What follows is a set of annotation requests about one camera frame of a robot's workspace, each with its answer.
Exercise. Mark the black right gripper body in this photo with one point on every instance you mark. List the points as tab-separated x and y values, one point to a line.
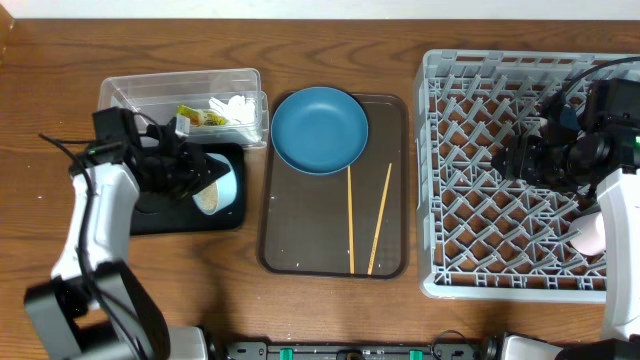
546	164

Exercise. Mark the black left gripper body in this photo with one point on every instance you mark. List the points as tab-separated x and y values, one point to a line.
174	177

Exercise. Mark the light blue rice bowl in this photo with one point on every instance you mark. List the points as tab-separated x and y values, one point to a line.
221	193

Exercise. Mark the yellow green snack wrapper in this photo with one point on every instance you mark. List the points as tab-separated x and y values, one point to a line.
201	117

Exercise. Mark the white paper napkin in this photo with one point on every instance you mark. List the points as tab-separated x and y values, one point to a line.
237	110

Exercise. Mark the pink cup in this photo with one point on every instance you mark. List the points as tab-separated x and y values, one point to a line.
590	238

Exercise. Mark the dark blue plate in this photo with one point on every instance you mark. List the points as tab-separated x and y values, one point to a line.
319	130

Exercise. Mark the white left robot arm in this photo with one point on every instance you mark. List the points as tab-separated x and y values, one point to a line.
93	306

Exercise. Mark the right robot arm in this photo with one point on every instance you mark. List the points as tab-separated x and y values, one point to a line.
617	196

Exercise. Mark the clear plastic waste bin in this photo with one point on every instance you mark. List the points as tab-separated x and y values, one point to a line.
158	96

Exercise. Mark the grey dishwasher rack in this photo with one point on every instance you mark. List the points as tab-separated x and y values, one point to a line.
480	236

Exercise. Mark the black plastic tray bin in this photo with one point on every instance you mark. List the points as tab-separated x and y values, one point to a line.
187	217

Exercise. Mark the dark brown serving tray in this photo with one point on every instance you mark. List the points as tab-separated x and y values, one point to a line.
304	218

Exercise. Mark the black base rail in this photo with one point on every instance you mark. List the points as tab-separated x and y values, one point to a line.
263	350

